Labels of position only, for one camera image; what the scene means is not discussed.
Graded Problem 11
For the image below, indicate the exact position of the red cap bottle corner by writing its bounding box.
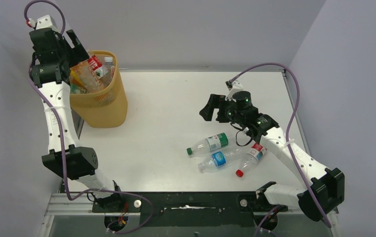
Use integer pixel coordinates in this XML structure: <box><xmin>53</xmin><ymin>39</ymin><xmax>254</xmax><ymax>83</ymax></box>
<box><xmin>87</xmin><ymin>54</ymin><xmax>109</xmax><ymax>79</ymax></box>

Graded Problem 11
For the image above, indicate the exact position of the green cap water bottle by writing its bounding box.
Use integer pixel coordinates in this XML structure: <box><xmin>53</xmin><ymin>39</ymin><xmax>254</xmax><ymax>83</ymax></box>
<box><xmin>186</xmin><ymin>132</ymin><xmax>234</xmax><ymax>157</ymax></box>

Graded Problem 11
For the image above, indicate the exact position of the blue label clear bottle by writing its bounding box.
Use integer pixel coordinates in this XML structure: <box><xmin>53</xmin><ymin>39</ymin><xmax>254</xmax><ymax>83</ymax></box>
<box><xmin>198</xmin><ymin>149</ymin><xmax>245</xmax><ymax>173</ymax></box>

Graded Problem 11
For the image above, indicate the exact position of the orange drink bottle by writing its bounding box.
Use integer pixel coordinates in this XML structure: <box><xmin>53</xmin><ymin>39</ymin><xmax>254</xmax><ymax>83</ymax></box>
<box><xmin>71</xmin><ymin>61</ymin><xmax>105</xmax><ymax>93</ymax></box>

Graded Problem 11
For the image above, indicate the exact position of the yellow juice bottle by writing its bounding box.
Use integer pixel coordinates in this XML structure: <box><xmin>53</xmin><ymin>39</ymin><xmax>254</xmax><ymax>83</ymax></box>
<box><xmin>69</xmin><ymin>71</ymin><xmax>88</xmax><ymax>94</ymax></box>

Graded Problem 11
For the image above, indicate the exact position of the small blue label bottle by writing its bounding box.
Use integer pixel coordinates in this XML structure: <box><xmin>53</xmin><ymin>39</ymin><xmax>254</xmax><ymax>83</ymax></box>
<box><xmin>103</xmin><ymin>57</ymin><xmax>115</xmax><ymax>87</ymax></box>

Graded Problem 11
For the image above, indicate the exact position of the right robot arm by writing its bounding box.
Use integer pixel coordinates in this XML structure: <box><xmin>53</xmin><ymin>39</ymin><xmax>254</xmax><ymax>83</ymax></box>
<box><xmin>199</xmin><ymin>91</ymin><xmax>345</xmax><ymax>222</ymax></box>

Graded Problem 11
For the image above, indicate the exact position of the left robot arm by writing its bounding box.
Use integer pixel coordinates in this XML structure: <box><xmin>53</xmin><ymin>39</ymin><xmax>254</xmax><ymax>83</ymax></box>
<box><xmin>29</xmin><ymin>28</ymin><xmax>123</xmax><ymax>207</ymax></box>

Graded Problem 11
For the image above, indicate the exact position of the yellow mesh waste bin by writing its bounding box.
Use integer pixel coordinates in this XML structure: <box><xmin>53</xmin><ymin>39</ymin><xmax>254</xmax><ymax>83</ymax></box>
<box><xmin>70</xmin><ymin>50</ymin><xmax>128</xmax><ymax>128</ymax></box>

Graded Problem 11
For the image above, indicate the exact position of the red label bottle near right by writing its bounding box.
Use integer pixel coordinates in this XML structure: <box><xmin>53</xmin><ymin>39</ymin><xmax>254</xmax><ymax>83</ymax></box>
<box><xmin>235</xmin><ymin>143</ymin><xmax>267</xmax><ymax>178</ymax></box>

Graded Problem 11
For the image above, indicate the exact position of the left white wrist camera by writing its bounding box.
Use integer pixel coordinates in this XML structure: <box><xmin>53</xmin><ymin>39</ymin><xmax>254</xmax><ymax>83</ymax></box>
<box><xmin>26</xmin><ymin>15</ymin><xmax>60</xmax><ymax>33</ymax></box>

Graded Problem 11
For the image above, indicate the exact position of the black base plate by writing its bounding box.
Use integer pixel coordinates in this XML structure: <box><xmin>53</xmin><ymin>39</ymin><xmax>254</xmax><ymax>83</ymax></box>
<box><xmin>92</xmin><ymin>191</ymin><xmax>274</xmax><ymax>227</ymax></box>

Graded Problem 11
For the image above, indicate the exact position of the aluminium rail frame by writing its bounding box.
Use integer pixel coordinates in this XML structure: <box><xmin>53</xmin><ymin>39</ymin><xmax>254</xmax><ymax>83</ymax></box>
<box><xmin>40</xmin><ymin>193</ymin><xmax>342</xmax><ymax>237</ymax></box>

